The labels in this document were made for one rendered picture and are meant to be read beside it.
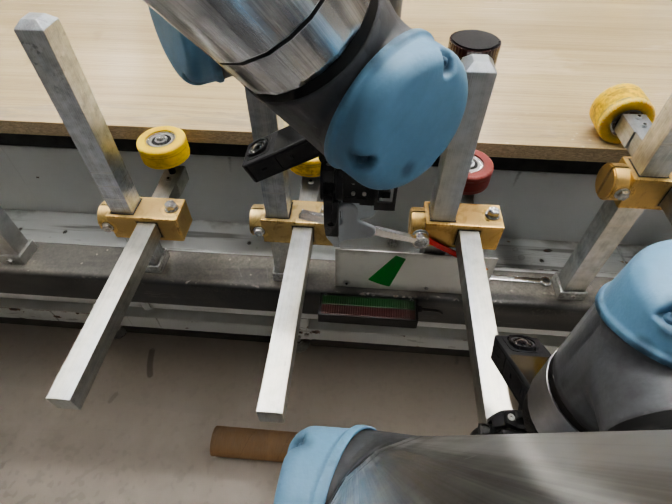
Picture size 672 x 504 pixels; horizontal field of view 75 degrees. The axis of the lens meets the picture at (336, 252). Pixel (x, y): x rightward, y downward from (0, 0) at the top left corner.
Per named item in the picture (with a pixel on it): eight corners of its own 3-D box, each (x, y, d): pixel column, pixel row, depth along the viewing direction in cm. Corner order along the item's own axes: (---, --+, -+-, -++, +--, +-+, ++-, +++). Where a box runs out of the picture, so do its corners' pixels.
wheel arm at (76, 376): (85, 413, 54) (69, 399, 50) (58, 410, 54) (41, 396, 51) (190, 182, 82) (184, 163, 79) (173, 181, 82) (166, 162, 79)
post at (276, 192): (297, 295, 83) (267, 33, 47) (278, 294, 83) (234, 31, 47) (299, 280, 85) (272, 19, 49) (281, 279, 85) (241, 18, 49)
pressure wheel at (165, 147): (209, 189, 81) (194, 136, 72) (170, 210, 77) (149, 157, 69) (186, 170, 85) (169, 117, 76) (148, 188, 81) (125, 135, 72)
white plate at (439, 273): (483, 296, 77) (499, 260, 69) (335, 287, 78) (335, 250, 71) (482, 294, 77) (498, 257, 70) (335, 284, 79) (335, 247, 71)
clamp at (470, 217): (495, 250, 68) (505, 228, 64) (408, 245, 69) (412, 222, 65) (490, 224, 72) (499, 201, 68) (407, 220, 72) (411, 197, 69)
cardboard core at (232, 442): (317, 460, 117) (207, 451, 119) (318, 468, 123) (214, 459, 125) (320, 430, 123) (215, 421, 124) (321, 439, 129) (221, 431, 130)
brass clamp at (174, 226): (183, 244, 72) (174, 222, 68) (103, 239, 73) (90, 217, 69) (194, 217, 76) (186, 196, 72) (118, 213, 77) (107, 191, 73)
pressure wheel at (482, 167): (479, 230, 74) (499, 177, 65) (432, 228, 74) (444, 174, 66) (474, 198, 79) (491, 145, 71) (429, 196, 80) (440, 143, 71)
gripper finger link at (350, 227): (372, 265, 55) (378, 212, 49) (326, 262, 56) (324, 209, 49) (373, 246, 58) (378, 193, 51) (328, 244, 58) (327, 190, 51)
